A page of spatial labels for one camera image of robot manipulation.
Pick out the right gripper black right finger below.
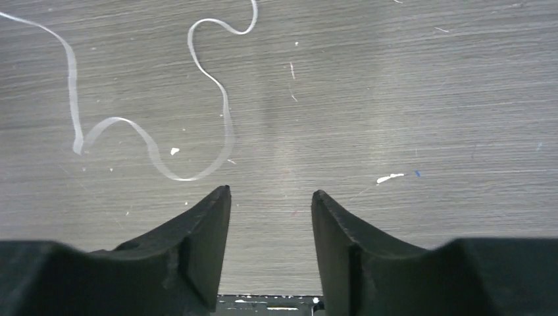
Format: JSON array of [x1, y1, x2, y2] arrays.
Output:
[[311, 190, 557, 315]]

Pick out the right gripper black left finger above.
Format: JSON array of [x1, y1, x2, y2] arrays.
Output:
[[1, 185, 231, 315]]

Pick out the white cable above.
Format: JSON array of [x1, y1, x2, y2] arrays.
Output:
[[0, 0, 259, 182]]

